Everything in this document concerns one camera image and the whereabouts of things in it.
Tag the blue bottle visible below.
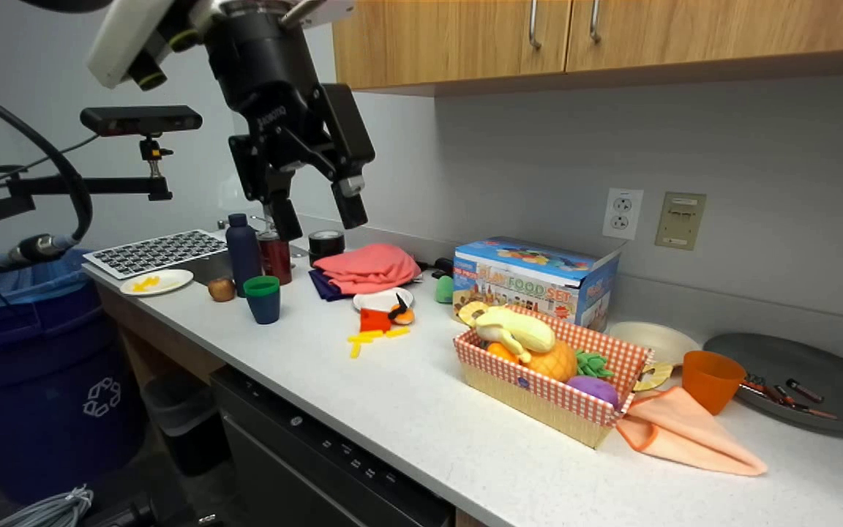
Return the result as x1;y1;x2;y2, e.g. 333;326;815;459
225;212;265;291

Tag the dark red jar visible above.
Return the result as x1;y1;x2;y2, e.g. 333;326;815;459
257;231;295;288

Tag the wooden base cabinet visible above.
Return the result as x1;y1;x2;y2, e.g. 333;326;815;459
98;282;231;396

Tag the pink cloth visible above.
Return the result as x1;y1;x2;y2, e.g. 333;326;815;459
314;244;424;298

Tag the red checkered cardboard basket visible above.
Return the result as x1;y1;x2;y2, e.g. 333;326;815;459
452;307;655;452

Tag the blue recycling bin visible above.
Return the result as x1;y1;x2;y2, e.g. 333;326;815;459
0;245;152;507

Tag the checkerboard calibration board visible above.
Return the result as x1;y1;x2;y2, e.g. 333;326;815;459
82;229;231;285

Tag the yellow toy slice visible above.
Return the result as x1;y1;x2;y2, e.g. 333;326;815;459
633;359;679;396

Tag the grey cloth bag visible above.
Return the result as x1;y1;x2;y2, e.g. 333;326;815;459
0;484;99;527

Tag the green toy vegetable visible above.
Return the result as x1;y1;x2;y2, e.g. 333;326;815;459
578;348;616;381

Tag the blue cup green rim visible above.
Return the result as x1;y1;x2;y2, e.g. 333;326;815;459
240;272;284;329

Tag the dark toy strip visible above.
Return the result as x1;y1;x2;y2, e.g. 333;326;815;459
781;374;832;408

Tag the black tape roll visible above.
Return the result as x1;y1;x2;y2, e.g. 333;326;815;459
308;229;349;264

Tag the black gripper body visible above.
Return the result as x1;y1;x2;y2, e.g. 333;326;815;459
206;5;329;138

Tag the dark grey round plate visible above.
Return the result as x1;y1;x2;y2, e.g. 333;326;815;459
701;330;843;438

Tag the blue toy food box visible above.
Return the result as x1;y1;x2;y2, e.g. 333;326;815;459
452;233;625;334

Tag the red toy strip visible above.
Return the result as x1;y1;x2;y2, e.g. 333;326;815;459
737;374;809;412

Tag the navy cloth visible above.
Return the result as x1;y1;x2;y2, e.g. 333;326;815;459
308;269;349;304

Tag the peach paper napkin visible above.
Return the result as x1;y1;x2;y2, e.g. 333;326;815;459
611;381;771;479

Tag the pale yellow toy corn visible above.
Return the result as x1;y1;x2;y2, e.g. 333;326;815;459
456;298;559;359

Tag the black dishwasher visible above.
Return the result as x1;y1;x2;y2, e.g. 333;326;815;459
209;364;459;527

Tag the black stereo camera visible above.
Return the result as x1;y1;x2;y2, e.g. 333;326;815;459
80;103;206;138

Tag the small black trash bin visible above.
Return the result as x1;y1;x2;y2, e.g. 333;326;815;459
142;374;234;479

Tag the black camera stand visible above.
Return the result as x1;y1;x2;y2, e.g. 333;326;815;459
0;135;178;239

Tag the orange plastic cup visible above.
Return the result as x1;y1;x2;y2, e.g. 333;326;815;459
679;348;750;419

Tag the white wall outlet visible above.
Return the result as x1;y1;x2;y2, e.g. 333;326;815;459
600;185;648;244

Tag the white plate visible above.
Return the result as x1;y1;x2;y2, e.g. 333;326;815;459
117;267;197;298

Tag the red toy fries box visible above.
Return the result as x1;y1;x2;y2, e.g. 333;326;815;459
358;304;398;336

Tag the orange toy fruit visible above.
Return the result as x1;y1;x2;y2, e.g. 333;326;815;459
527;339;579;384

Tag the wooden wall cabinet frame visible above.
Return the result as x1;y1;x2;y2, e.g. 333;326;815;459
332;0;843;100

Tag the purple toy vegetable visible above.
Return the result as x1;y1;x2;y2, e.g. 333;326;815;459
569;374;625;411

